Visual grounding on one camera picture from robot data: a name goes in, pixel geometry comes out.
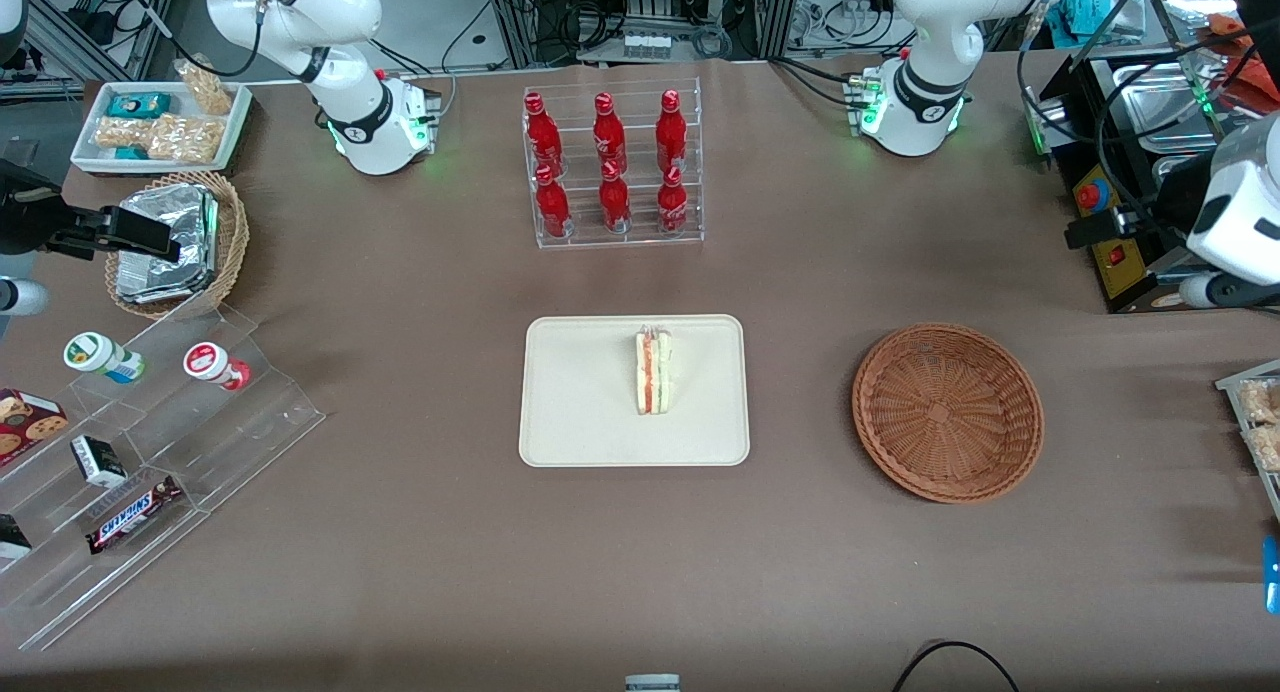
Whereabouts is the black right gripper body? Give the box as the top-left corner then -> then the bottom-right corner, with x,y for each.
0,160 -> 67,257

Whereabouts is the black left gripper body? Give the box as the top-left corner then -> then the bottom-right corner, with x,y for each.
1130,155 -> 1217,237

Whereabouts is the triangular sandwich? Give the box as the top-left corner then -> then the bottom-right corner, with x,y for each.
634,326 -> 673,416

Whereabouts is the white rectangular snack tray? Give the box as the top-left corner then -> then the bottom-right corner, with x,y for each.
70,80 -> 253,173

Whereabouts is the light wicker basket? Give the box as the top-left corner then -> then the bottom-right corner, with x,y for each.
105,170 -> 250,320

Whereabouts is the grey tray with snacks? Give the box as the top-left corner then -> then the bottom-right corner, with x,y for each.
1215,360 -> 1280,523

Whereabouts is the brown round wicker basket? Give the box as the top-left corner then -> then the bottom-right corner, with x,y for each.
851,322 -> 1045,504

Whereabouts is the cream rectangular tray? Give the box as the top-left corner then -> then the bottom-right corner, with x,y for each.
518,314 -> 751,468

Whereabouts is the silver foil package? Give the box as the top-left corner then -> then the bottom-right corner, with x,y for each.
116,184 -> 219,305

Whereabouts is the steel food pan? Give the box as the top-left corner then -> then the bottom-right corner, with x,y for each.
1105,60 -> 1221,155

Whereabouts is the large wrapped rice cracker pack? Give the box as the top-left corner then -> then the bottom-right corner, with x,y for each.
148,114 -> 223,165

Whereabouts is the small wrapped rice cracker pack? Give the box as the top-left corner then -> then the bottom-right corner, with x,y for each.
95,117 -> 151,151

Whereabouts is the silver metal box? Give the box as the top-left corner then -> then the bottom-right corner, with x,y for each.
1022,84 -> 1061,155

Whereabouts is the green lid yogurt cup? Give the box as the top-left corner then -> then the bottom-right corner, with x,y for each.
64,332 -> 145,385

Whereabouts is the teal snack box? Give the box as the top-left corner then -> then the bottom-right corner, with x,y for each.
107,92 -> 171,120

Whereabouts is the red lid yogurt cup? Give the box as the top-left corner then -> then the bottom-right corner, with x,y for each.
183,342 -> 252,392

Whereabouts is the clear bag of nuts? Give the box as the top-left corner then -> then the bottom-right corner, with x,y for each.
175,60 -> 233,116

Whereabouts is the red cookie box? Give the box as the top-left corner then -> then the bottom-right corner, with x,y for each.
0,388 -> 69,468

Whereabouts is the teal cloth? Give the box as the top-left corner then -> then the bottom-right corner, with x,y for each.
1040,0 -> 1126,38

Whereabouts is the clear acrylic stepped shelf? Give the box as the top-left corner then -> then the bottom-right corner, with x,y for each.
0,302 -> 326,653

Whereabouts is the small black white box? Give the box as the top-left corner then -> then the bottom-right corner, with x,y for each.
70,435 -> 128,489

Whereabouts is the snickers chocolate bar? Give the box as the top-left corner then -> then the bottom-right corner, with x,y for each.
85,475 -> 184,555

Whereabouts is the red cola bottle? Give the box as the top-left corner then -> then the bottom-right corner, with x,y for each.
535,164 -> 572,239
593,92 -> 628,173
657,165 -> 689,237
599,160 -> 632,235
525,92 -> 563,175
656,90 -> 689,171

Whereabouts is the clear acrylic bottle rack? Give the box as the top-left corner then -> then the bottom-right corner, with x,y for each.
522,77 -> 705,250

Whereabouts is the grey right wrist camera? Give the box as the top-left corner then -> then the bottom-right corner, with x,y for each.
0,277 -> 51,318

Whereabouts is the black floor cable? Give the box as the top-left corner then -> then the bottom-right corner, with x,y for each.
892,640 -> 1021,692

